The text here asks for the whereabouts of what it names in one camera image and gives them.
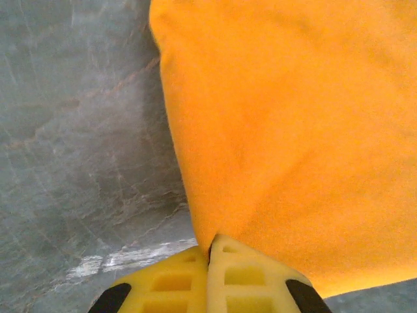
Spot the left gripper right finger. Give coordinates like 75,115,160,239
207,233,333,313

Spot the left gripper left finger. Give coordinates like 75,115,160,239
87,246,209,313

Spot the orange t-shirt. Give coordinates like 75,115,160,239
148,0,417,299

